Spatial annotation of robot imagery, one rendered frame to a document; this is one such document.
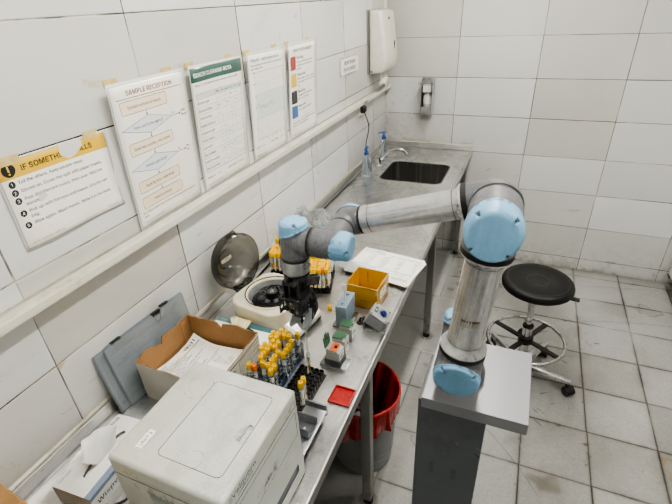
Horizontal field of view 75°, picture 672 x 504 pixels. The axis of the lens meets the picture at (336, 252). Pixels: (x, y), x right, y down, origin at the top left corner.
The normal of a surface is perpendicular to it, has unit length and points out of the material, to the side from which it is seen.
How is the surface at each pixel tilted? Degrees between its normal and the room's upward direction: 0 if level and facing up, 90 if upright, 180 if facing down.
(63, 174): 89
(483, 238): 83
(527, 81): 90
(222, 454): 0
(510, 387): 1
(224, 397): 0
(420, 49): 90
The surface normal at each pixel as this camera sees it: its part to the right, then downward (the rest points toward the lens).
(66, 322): 0.92, 0.15
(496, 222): -0.33, 0.39
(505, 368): -0.06, -0.86
